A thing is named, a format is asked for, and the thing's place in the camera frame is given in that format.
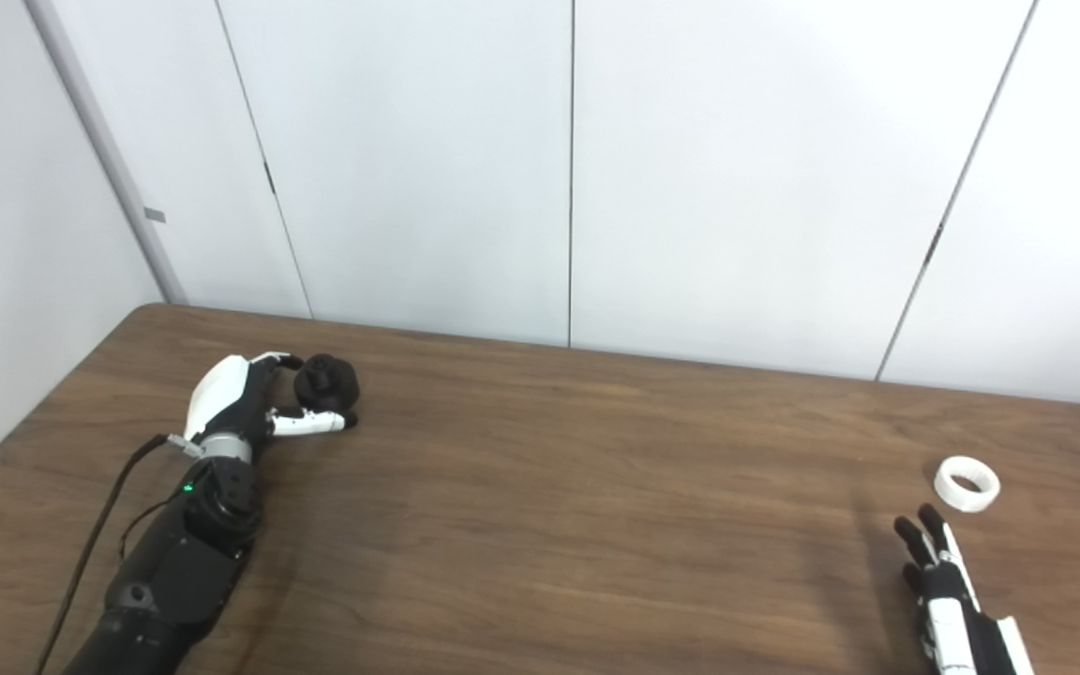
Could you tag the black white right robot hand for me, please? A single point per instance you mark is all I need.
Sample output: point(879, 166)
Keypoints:
point(948, 619)

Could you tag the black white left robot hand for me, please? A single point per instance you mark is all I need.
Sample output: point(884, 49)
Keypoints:
point(221, 394)

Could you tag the round black part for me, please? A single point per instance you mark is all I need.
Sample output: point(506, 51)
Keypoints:
point(332, 380)

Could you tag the grey wall post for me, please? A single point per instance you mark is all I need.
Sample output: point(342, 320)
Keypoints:
point(109, 159)

